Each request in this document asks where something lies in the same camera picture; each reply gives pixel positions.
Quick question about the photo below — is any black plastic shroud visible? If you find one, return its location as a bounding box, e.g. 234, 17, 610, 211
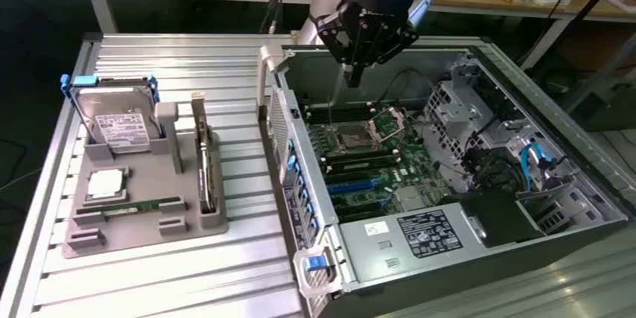
449, 188, 546, 250

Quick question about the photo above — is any silver CPU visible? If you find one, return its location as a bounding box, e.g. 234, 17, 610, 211
84, 168, 129, 203

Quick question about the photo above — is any blue case latch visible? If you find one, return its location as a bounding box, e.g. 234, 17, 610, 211
301, 254, 329, 273

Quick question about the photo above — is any black RAM stick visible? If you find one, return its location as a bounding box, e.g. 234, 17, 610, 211
322, 153, 401, 177

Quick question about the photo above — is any green motherboard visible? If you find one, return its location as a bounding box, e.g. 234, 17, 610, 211
302, 104, 450, 222

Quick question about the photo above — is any blue expansion slot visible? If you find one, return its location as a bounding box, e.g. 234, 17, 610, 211
325, 179, 377, 195

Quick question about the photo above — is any grey power supply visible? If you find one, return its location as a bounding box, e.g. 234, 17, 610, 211
336, 200, 493, 286

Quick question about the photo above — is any black looped wire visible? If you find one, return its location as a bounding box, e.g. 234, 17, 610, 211
376, 67, 432, 110

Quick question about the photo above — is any long black expansion slot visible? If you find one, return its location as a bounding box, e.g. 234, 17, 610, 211
334, 205, 388, 222

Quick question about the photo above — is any CPU socket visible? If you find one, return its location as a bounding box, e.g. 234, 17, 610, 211
333, 123, 380, 150

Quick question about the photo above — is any blue disk carrier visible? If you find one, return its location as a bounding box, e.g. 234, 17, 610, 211
58, 74, 161, 110

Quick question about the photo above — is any black power wire bundle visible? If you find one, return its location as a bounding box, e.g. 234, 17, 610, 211
460, 147, 524, 191

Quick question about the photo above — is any NVIDIA graphics card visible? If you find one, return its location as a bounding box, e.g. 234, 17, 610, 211
189, 91, 224, 219

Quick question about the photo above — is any metal socket cover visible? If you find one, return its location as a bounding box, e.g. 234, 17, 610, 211
365, 104, 409, 144

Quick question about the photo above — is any open black PC case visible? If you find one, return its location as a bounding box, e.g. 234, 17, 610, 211
256, 36, 636, 318

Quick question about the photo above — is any metal disk bay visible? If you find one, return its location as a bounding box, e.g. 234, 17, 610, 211
513, 178, 628, 238
421, 59, 536, 155

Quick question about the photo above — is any green RAM stick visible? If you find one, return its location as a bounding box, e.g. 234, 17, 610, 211
100, 200, 165, 218

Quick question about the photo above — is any grey parts rack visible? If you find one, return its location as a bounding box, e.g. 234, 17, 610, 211
58, 101, 230, 260

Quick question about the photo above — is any silver hard disk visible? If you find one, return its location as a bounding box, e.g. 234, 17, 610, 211
68, 85, 168, 155

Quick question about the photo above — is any blue data wire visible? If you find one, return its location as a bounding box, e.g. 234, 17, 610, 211
517, 138, 553, 195

